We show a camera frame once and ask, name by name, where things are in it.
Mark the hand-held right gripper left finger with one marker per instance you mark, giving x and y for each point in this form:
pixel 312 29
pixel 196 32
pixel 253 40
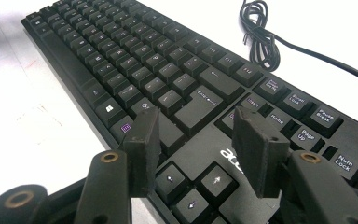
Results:
pixel 143 155

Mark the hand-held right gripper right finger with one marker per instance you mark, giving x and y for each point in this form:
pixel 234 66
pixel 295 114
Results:
pixel 258 155

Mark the black computer keyboard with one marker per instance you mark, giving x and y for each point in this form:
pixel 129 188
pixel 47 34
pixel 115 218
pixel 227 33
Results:
pixel 174 87

